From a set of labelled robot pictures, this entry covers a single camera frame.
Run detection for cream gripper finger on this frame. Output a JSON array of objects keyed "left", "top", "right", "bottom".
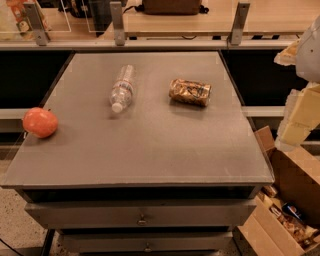
[
  {"left": 274, "top": 39, "right": 300, "bottom": 66},
  {"left": 275, "top": 82, "right": 320, "bottom": 152}
]

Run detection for crushed orange soda can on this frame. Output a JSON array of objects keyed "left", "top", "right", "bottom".
[{"left": 169, "top": 79, "right": 212, "bottom": 107}]

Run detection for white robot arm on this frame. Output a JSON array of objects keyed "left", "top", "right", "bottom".
[{"left": 274, "top": 17, "right": 320, "bottom": 152}]

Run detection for blue pepsi can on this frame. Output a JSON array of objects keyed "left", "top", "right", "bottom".
[{"left": 282, "top": 203, "right": 303, "bottom": 221}]

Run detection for red apple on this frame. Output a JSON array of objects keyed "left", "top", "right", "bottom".
[{"left": 22, "top": 107, "right": 58, "bottom": 138}]

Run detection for snack packets in box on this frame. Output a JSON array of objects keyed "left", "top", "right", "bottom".
[{"left": 259, "top": 185, "right": 319, "bottom": 249}]

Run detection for open cardboard box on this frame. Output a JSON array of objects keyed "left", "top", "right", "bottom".
[{"left": 238, "top": 126, "right": 320, "bottom": 256}]

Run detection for upper drawer with knob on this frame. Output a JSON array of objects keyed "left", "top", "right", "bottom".
[{"left": 25, "top": 199, "right": 256, "bottom": 229}]

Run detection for drawer with knob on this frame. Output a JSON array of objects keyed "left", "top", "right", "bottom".
[
  {"left": 60, "top": 232, "right": 232, "bottom": 253},
  {"left": 25, "top": 199, "right": 256, "bottom": 229}
]

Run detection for grey cabinet with drawers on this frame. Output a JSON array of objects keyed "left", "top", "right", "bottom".
[{"left": 0, "top": 50, "right": 276, "bottom": 256}]

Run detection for lower drawer with knob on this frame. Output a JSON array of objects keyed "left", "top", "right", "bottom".
[{"left": 60, "top": 232, "right": 232, "bottom": 253}]

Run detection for clear plastic water bottle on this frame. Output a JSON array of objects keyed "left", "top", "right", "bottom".
[{"left": 109, "top": 65, "right": 135, "bottom": 113}]

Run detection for colourful snack bag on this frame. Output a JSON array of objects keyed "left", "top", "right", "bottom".
[{"left": 5, "top": 0, "right": 51, "bottom": 39}]

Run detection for middle metal bracket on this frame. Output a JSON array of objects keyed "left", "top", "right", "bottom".
[{"left": 110, "top": 1, "right": 126, "bottom": 46}]

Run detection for left metal bracket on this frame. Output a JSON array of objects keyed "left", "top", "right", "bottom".
[{"left": 24, "top": 2, "right": 50, "bottom": 46}]

